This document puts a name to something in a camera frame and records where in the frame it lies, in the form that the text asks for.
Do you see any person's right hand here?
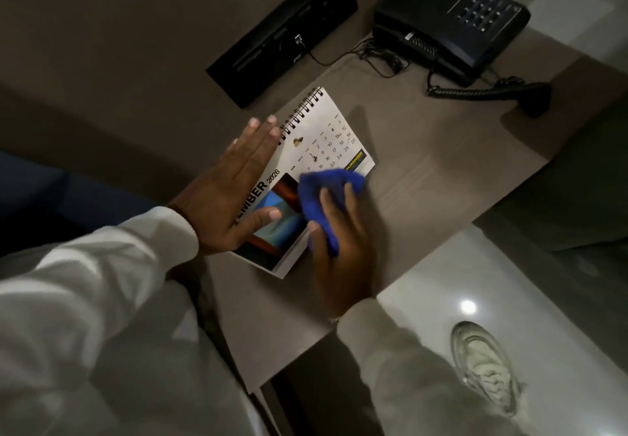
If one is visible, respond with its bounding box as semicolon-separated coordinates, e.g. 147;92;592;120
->
307;182;377;319

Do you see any person's left hand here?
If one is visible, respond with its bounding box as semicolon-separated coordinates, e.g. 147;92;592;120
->
169;114;284;256

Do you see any blue cleaning cloth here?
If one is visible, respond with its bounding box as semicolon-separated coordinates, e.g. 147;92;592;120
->
297;168;367;258

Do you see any white spiral desk calendar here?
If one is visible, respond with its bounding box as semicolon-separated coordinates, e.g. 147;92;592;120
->
230;87;376;279

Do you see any person's left forearm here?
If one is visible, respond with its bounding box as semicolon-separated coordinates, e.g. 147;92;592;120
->
0;205;275;436

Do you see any person's right forearm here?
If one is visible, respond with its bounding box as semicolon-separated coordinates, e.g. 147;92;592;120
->
336;297;543;436

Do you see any blue chair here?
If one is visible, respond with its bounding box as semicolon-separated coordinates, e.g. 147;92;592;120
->
0;149;170;260

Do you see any white sneaker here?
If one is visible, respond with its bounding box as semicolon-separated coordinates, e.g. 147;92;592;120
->
450;321;524;419

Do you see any black desk telephone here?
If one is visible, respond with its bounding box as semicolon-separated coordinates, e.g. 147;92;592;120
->
372;0;532;88

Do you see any black thin cable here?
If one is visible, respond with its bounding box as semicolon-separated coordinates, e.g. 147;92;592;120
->
294;34;404;78

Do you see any black wall socket panel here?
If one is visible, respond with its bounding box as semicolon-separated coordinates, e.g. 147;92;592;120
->
205;0;359;110

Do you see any black coiled telephone cord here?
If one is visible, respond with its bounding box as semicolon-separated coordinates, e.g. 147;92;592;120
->
426;66;552;119

